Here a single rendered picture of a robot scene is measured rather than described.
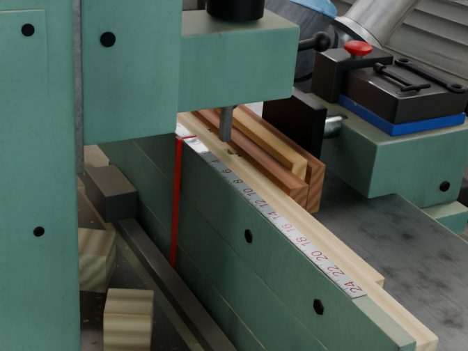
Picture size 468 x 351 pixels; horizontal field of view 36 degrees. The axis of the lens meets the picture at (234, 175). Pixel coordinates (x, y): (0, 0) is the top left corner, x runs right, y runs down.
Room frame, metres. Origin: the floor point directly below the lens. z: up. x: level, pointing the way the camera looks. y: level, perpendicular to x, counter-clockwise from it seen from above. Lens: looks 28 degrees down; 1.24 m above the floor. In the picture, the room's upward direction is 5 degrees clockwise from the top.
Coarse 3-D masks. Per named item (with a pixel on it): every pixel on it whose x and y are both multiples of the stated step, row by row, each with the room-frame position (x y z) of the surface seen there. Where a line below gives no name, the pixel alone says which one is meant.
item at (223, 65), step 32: (192, 32) 0.58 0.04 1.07; (224, 32) 0.59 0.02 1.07; (256, 32) 0.60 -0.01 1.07; (288, 32) 0.62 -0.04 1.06; (192, 64) 0.57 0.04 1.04; (224, 64) 0.59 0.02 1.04; (256, 64) 0.60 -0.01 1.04; (288, 64) 0.62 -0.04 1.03; (192, 96) 0.57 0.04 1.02; (224, 96) 0.59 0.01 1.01; (256, 96) 0.61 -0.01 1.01; (288, 96) 0.62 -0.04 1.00
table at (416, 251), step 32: (128, 160) 0.72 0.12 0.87; (160, 192) 0.65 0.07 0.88; (352, 192) 0.64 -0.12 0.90; (192, 224) 0.58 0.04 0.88; (352, 224) 0.58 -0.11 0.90; (384, 224) 0.58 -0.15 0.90; (416, 224) 0.59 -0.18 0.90; (448, 224) 0.67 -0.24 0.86; (192, 256) 0.58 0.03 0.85; (224, 256) 0.53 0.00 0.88; (384, 256) 0.53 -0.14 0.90; (416, 256) 0.53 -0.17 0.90; (448, 256) 0.54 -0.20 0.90; (224, 288) 0.52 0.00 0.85; (256, 288) 0.48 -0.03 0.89; (384, 288) 0.48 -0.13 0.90; (416, 288) 0.48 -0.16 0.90; (448, 288) 0.49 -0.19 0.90; (256, 320) 0.48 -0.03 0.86; (288, 320) 0.44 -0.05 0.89; (448, 320) 0.44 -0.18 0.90
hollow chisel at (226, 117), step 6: (222, 114) 0.63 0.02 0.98; (228, 114) 0.63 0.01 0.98; (222, 120) 0.63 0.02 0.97; (228, 120) 0.63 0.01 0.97; (222, 126) 0.63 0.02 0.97; (228, 126) 0.63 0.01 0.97; (222, 132) 0.63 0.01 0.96; (228, 132) 0.63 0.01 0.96; (222, 138) 0.63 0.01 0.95; (228, 138) 0.63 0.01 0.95
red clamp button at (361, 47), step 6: (348, 42) 0.74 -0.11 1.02; (354, 42) 0.74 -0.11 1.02; (360, 42) 0.74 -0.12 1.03; (366, 42) 0.75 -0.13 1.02; (348, 48) 0.73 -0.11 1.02; (354, 48) 0.73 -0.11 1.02; (360, 48) 0.73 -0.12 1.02; (366, 48) 0.73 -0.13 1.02; (372, 48) 0.74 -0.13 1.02; (354, 54) 0.73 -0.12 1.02; (360, 54) 0.73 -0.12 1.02; (366, 54) 0.74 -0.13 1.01
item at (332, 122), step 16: (304, 96) 0.65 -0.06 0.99; (272, 112) 0.68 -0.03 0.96; (288, 112) 0.65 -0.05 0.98; (304, 112) 0.63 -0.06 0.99; (320, 112) 0.62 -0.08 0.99; (288, 128) 0.65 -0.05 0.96; (304, 128) 0.63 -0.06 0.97; (320, 128) 0.62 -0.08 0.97; (336, 128) 0.68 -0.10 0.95; (304, 144) 0.63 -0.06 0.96; (320, 144) 0.62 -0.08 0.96
